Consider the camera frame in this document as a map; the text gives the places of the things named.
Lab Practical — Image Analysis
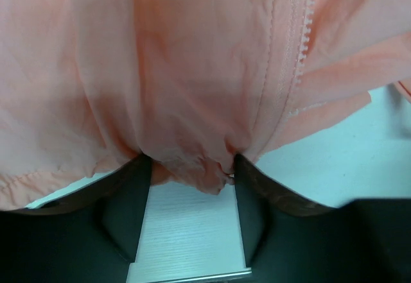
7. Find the salmon pink jacket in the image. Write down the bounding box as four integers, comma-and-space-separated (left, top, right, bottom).
1, 0, 410, 210

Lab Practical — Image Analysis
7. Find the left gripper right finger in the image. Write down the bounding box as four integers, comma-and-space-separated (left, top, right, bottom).
234, 154, 410, 282

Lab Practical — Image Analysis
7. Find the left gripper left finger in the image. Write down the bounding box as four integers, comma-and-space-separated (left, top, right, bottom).
1, 155, 152, 282

